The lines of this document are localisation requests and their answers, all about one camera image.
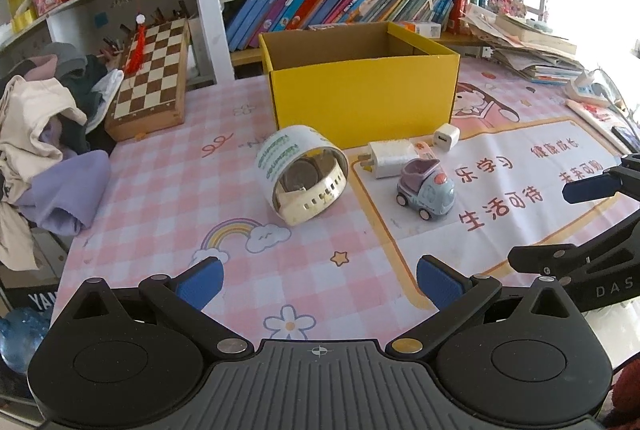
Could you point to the blue purple toy car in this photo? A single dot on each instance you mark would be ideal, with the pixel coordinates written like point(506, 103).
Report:
point(425, 195)

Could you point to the yellow cardboard box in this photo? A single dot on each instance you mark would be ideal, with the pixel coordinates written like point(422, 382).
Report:
point(360, 105)

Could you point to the small white orange packet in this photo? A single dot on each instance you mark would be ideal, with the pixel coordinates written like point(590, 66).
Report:
point(425, 153)

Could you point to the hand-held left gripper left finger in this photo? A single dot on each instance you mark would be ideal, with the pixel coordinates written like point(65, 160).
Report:
point(202, 282)

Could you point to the pink checked desktop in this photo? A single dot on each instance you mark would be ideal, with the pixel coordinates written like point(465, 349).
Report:
point(175, 190)

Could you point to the black box white letters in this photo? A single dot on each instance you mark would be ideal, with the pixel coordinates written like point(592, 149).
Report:
point(30, 297)

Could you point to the cream wrist watch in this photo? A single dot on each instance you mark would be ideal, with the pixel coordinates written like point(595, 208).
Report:
point(312, 205)

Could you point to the white power strip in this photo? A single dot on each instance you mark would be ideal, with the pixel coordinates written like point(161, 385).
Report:
point(590, 88)

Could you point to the dark clothes pile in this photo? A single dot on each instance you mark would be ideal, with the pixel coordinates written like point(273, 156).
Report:
point(85, 70)

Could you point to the large white charger plug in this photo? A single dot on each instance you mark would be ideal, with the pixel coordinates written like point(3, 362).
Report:
point(392, 158)

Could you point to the white printed desk mat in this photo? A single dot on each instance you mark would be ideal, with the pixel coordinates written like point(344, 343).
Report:
point(500, 230)

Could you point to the wooden chessboard box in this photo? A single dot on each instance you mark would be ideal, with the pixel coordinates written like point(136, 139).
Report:
point(150, 80)

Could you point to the pile of clothes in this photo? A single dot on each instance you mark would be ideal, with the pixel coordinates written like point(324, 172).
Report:
point(35, 110)

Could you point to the red tassel ornament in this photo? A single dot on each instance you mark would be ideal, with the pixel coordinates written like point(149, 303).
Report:
point(136, 55)

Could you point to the small white charger cube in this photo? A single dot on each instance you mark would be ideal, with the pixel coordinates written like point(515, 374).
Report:
point(446, 138)

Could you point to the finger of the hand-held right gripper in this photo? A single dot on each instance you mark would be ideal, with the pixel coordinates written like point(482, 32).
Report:
point(590, 187)
point(550, 259)

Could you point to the white orange small carton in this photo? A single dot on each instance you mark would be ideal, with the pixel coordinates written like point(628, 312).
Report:
point(422, 29)

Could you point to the dark red fuzzy cloth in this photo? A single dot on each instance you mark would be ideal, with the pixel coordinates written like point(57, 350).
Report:
point(625, 395)

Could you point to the purple cloth garment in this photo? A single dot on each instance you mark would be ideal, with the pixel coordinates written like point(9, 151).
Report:
point(70, 190)

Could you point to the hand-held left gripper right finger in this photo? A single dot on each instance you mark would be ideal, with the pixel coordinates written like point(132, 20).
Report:
point(440, 282)

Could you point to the white tape roll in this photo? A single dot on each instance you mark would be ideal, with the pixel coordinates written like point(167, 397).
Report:
point(280, 145)

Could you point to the stack of books and papers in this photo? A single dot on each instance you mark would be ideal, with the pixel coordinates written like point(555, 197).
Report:
point(525, 45)

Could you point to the blue transparent bottle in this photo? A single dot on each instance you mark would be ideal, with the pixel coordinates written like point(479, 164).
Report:
point(22, 340)

